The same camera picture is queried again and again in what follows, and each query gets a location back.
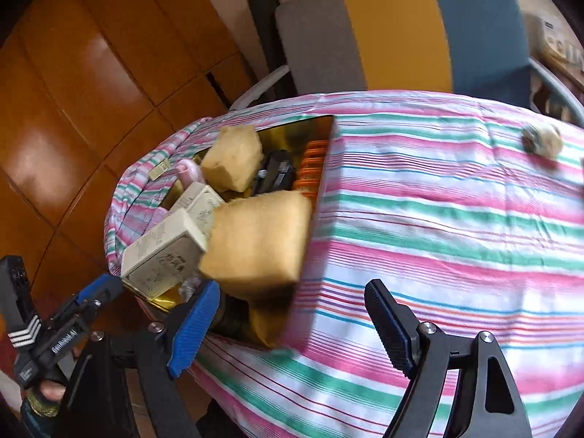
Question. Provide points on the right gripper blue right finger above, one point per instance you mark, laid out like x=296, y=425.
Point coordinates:
x=418, y=351

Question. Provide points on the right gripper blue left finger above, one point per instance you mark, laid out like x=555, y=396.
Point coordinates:
x=163, y=355

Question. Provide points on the large yellow sponge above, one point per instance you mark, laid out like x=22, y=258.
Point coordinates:
x=257, y=245

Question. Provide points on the gold maroon gift box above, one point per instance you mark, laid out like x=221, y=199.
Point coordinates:
x=258, y=323

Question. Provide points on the pink hair roller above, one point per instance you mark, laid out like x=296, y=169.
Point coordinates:
x=189, y=172

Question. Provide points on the small yellow sponge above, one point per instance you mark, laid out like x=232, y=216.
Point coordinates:
x=233, y=160

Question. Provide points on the black clip tool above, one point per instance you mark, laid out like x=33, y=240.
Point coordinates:
x=276, y=174

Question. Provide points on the orange plastic rack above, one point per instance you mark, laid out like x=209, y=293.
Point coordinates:
x=309, y=174

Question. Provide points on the large white carton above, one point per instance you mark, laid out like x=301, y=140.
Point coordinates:
x=199, y=200

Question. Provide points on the person left hand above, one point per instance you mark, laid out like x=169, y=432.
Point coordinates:
x=52, y=391

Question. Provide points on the small white box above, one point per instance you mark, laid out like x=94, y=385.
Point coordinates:
x=165, y=256

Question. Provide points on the striped tablecloth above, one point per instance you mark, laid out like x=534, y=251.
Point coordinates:
x=435, y=195

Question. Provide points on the tricolour armchair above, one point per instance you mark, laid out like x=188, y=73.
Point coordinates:
x=477, y=48

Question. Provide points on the white product box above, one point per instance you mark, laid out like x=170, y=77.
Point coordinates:
x=545, y=35

